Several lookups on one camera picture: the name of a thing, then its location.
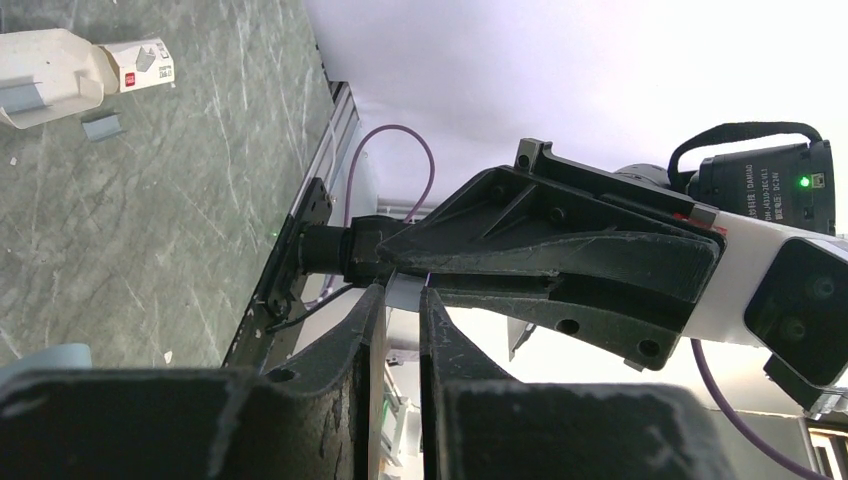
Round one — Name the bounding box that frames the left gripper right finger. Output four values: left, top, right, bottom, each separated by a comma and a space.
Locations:
419, 288, 735, 479

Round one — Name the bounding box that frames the loose staple strip on table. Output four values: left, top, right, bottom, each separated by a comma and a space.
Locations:
81, 112, 126, 143

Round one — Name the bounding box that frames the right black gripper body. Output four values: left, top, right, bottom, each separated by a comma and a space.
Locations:
514, 138, 719, 229

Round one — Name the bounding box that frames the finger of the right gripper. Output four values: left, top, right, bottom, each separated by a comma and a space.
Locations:
430, 274, 694, 371
376, 168, 724, 292

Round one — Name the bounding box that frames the blue mini stapler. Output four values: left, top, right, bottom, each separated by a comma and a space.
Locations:
1, 343, 93, 386

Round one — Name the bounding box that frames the white staple box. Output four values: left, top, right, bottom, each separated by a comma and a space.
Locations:
1, 28, 176, 130

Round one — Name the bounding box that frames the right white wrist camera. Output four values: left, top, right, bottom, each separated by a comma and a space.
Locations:
683, 212, 847, 416

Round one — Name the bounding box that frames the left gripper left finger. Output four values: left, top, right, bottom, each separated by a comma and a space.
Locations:
1, 285, 386, 479

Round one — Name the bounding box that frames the aluminium frame rail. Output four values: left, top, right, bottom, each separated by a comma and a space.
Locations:
290, 81, 361, 214

